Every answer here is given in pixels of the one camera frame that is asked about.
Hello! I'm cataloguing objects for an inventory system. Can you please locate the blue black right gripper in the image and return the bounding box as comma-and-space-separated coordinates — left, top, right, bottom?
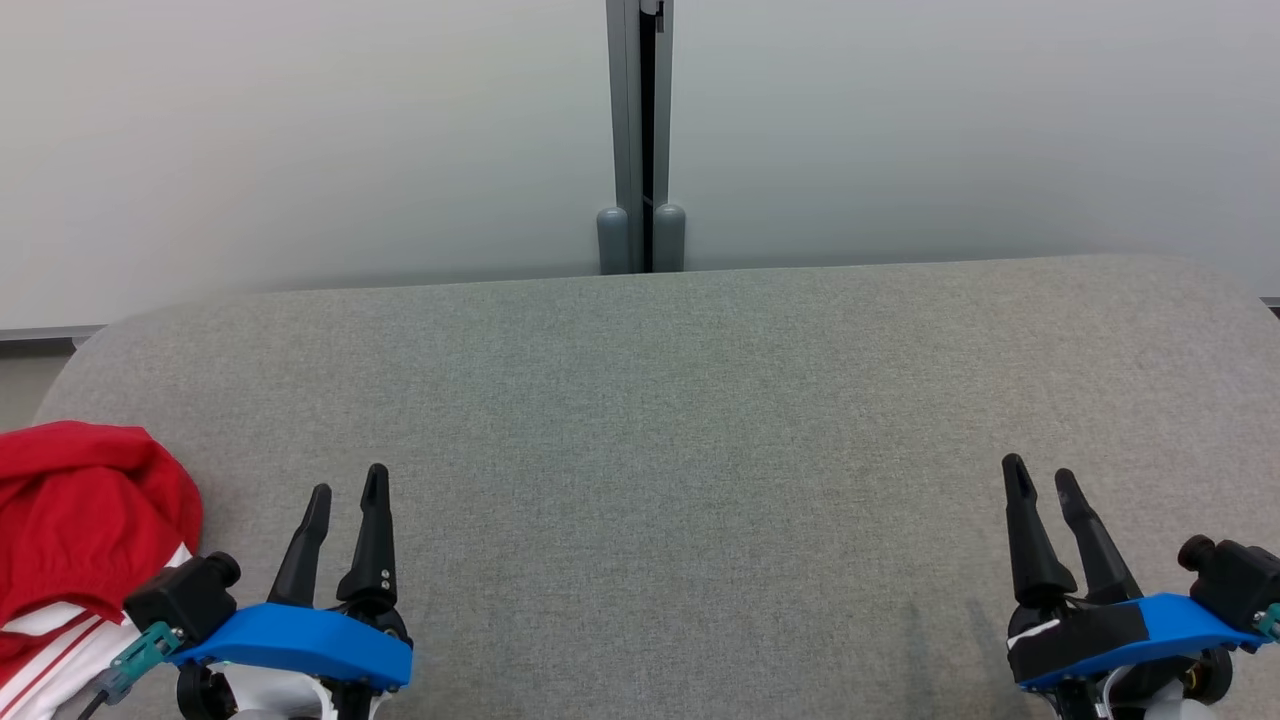
1001, 454, 1273, 720

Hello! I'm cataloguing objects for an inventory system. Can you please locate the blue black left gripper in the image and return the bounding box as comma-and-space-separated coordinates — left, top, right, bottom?
170, 463, 414, 720

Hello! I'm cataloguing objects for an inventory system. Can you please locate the red shorts white side stripe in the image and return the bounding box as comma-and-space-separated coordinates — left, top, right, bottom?
0, 420, 205, 633

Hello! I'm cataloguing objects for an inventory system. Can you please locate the left camera cable teal plug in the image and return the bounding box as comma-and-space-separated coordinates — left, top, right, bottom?
74, 621, 187, 720

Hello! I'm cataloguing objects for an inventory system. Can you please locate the grey wall baseboard rail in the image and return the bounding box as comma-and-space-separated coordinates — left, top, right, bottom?
0, 323, 107, 347

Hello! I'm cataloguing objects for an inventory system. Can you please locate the grey cylindrical post bumper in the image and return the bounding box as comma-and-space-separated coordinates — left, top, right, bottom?
596, 206, 631, 276
653, 203, 688, 274

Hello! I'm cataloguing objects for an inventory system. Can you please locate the grey metal partition post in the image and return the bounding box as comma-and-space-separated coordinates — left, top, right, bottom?
605, 0, 675, 274

